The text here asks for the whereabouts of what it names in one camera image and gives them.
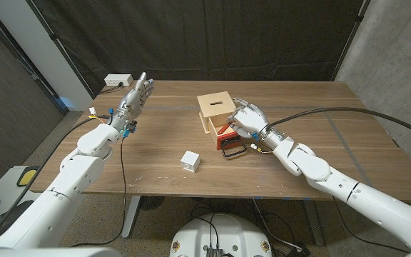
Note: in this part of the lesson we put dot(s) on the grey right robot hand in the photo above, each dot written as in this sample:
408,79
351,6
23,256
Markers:
250,119

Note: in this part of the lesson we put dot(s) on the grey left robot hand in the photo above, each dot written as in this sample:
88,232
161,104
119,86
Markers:
132,103

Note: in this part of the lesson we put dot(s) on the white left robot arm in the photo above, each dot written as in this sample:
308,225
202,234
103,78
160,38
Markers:
70,178

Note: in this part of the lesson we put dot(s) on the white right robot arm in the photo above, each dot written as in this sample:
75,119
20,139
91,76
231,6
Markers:
334,178

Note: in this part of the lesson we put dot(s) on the wooden drawer red front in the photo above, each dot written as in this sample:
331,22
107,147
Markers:
228,139

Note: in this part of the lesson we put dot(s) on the white block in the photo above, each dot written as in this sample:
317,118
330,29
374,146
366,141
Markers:
190,161

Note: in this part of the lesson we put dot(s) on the white power strip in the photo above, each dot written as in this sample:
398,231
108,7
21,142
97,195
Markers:
118,80

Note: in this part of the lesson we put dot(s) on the wooden box with slot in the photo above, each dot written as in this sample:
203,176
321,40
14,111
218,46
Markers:
214,103

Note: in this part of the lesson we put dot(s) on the black backdrop pole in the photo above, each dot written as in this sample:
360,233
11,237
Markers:
63,50
350,39

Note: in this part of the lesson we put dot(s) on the black backdrop curtain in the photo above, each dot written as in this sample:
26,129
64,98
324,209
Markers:
209,35

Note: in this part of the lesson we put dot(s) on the black round floor fan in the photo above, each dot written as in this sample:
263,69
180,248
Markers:
152,203

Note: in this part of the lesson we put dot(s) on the grey table leg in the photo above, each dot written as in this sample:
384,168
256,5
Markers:
314,221
131,217

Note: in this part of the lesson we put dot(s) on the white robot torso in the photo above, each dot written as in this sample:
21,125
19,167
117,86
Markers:
223,232

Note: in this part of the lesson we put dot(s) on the yellow foot pedal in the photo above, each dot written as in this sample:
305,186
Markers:
28,176

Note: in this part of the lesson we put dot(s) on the dark shoe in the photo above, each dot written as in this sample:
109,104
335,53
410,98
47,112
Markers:
18,212

